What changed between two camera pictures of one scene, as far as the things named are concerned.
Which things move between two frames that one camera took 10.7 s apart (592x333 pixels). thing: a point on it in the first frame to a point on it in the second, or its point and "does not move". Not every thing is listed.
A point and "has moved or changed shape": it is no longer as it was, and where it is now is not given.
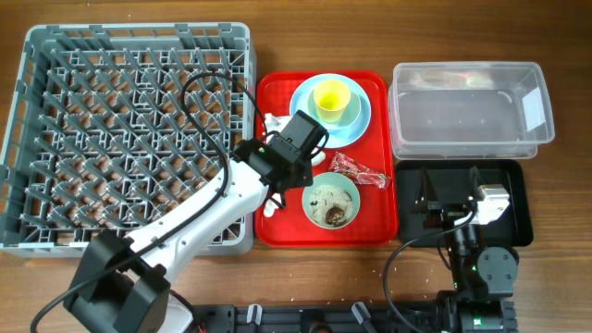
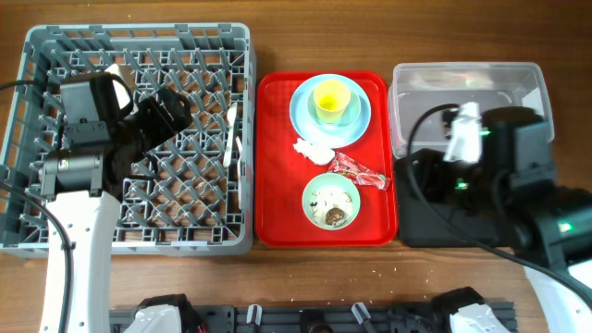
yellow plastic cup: [331, 97] does not move
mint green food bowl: [332, 201] does not move
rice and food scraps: [330, 205] does not move
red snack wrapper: [361, 174] does not move
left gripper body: [303, 169] to [151, 126]
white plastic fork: [270, 205] has moved or changed shape
